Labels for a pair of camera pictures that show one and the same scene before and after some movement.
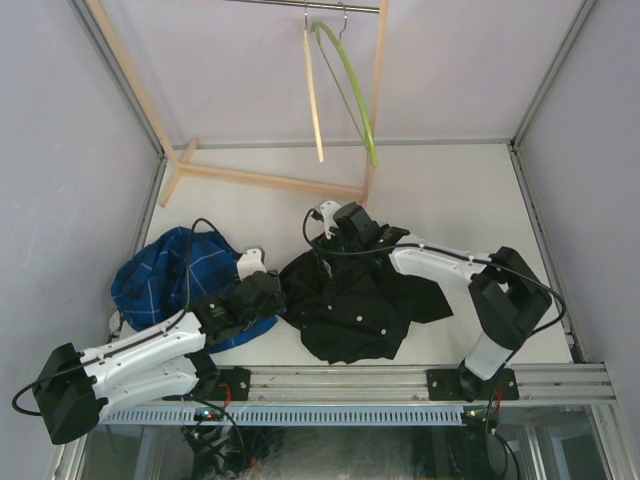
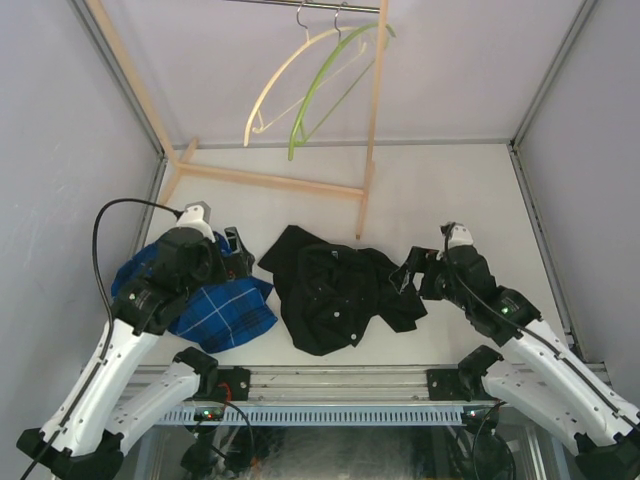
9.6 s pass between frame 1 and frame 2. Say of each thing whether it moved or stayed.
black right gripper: moved
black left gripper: moved
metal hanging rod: stayed
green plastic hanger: moved
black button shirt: moved
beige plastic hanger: moved
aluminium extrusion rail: stayed
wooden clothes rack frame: stayed
